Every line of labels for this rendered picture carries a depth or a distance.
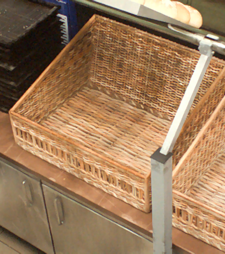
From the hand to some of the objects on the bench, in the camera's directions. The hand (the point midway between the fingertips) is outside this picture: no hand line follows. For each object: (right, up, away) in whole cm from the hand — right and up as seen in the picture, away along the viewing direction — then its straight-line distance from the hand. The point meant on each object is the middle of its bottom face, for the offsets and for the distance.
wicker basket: (+73, -40, +143) cm, 166 cm away
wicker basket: (+120, -61, +115) cm, 177 cm away
